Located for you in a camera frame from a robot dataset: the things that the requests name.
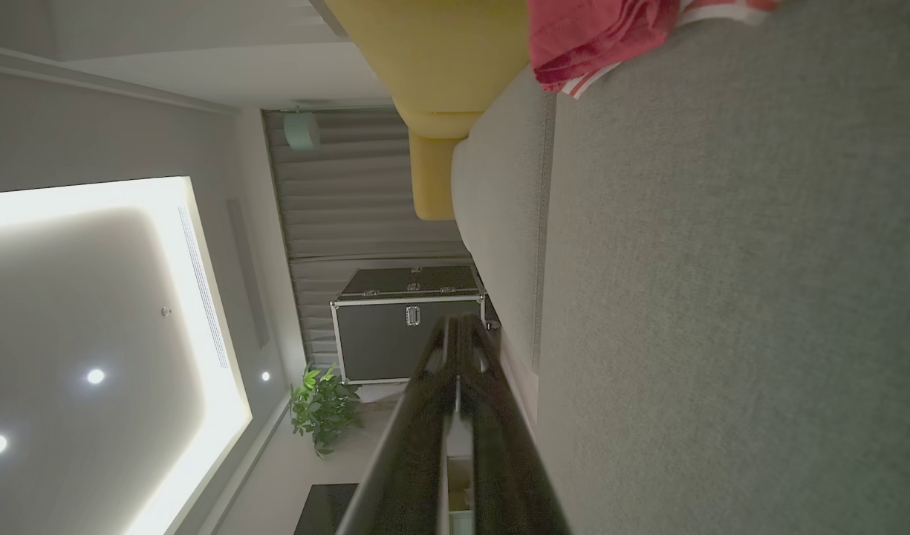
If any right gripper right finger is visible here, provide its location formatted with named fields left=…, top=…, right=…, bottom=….
left=458, top=315, right=571, bottom=535

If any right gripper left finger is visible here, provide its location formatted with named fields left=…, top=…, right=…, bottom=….
left=335, top=315, right=460, bottom=535

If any red white jersey with label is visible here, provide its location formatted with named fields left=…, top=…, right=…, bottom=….
left=527, top=0, right=780, bottom=99

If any green potted plant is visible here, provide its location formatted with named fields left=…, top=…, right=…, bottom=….
left=289, top=363, right=365, bottom=458

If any black wheeled flight case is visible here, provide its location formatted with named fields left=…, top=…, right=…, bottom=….
left=329, top=265, right=493, bottom=386

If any grey sofa seat cushion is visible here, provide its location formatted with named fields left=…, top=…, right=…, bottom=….
left=450, top=65, right=559, bottom=373

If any grey curtain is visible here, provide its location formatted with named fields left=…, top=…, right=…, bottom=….
left=263, top=107, right=493, bottom=373

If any long ceiling air vent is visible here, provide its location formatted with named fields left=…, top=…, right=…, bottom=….
left=175, top=206, right=231, bottom=371

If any large grey sofa seat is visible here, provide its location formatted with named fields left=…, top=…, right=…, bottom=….
left=532, top=0, right=910, bottom=535

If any yellow sofa backrest cushion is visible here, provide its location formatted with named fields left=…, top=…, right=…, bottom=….
left=408, top=132, right=471, bottom=223

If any large yellow sofa backrest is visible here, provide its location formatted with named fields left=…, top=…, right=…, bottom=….
left=326, top=0, right=532, bottom=140

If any black wall television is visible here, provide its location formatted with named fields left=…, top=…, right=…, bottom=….
left=293, top=482, right=361, bottom=535

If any round pale green wall device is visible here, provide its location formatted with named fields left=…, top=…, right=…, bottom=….
left=283, top=111, right=322, bottom=152

